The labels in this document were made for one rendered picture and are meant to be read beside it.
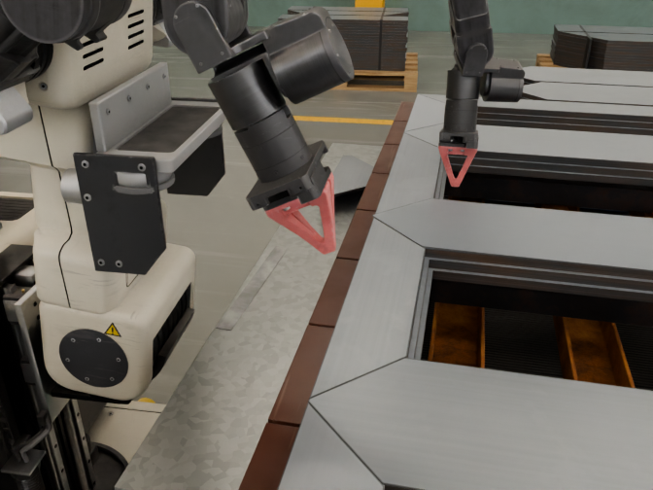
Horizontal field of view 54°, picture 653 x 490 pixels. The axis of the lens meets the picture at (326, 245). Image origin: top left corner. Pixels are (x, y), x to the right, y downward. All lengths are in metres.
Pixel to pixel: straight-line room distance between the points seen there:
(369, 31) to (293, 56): 4.64
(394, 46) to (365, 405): 4.66
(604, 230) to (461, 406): 0.49
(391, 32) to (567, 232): 4.25
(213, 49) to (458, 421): 0.41
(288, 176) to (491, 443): 0.31
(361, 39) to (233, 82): 4.64
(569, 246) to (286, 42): 0.58
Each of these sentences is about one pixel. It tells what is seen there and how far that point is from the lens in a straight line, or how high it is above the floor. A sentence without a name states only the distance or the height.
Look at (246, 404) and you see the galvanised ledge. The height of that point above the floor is 0.68.
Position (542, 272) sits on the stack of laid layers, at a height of 0.84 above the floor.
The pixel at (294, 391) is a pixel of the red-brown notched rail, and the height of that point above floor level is 0.83.
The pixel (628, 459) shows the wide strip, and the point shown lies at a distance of 0.68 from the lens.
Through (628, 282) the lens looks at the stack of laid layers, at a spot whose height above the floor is 0.84.
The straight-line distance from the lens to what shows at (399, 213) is 1.06.
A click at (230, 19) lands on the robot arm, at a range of 0.59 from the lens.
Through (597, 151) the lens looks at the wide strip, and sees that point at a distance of 1.44.
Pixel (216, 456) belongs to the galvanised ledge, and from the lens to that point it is 0.88.
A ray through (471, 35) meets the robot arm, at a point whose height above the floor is 1.12.
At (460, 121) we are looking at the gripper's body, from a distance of 1.16.
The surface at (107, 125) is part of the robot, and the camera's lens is 0.83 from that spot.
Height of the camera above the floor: 1.30
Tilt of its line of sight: 28 degrees down
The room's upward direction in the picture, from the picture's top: straight up
